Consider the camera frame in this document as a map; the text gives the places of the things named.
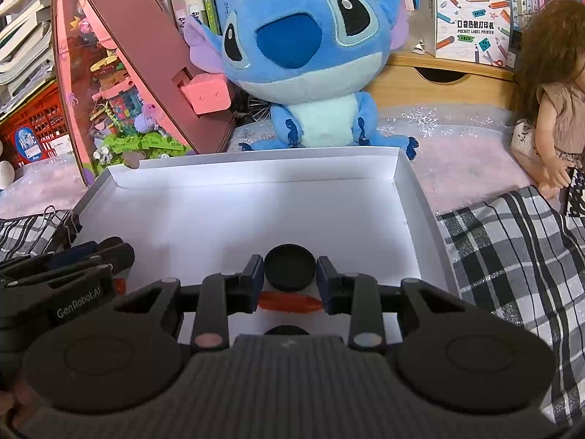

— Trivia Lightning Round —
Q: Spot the red plastic piece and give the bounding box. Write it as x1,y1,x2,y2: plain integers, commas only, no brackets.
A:
258,291,322,314

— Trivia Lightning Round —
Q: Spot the black round lid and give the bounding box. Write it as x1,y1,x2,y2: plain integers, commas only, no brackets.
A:
264,244,316,292
265,324,308,336

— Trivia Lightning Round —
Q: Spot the black binder clip on box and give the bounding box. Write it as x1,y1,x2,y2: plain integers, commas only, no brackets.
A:
43,205,82,247

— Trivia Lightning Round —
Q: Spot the white cardboard box tray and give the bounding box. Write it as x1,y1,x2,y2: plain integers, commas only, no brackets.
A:
75,147,457,343

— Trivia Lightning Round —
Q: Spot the Doraemon plush toy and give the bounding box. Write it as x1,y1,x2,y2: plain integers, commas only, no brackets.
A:
0,160,15,191

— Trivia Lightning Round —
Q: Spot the red plastic basket left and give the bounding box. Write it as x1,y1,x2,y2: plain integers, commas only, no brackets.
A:
1,82,73,169

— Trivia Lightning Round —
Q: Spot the black white plaid cloth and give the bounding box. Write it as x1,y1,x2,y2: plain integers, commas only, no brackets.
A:
21,187,584,438

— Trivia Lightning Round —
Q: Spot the pink triangular miniature house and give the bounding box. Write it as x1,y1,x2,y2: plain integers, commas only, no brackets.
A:
52,0,235,185

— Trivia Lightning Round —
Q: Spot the stack of books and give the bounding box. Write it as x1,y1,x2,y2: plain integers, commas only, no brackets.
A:
1,0,53,117

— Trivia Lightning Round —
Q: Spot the wooden drawer box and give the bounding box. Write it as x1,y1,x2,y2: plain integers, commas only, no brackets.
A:
366,50,514,110

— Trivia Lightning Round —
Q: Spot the blue Stitch plush toy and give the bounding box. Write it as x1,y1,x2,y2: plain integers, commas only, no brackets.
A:
184,0,418,159

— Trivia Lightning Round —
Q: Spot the white label printer box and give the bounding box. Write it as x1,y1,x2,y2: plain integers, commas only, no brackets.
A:
418,0,512,67

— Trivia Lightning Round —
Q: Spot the brown haired baby doll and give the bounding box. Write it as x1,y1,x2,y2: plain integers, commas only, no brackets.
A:
511,0,584,199

